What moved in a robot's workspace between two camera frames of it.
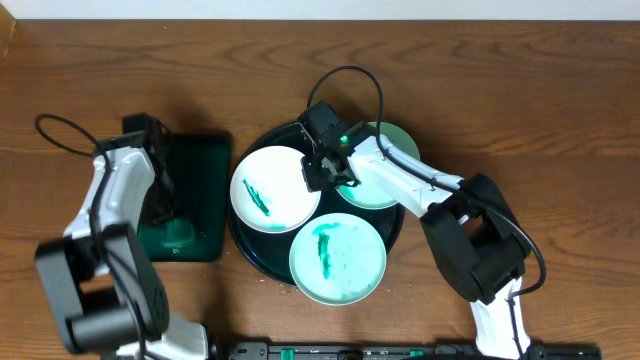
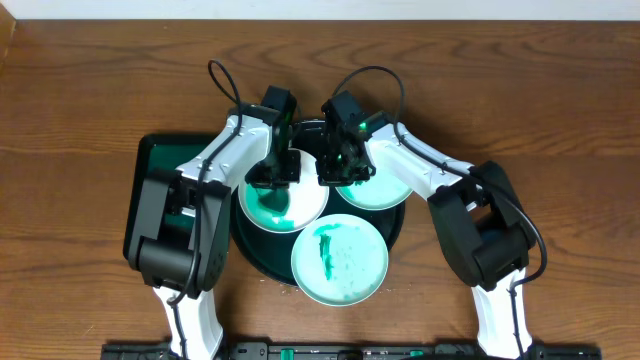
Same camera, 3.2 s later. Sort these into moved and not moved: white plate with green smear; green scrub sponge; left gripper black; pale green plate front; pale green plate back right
Moved: left gripper black; green scrub sponge
Not moved: white plate with green smear; pale green plate front; pale green plate back right
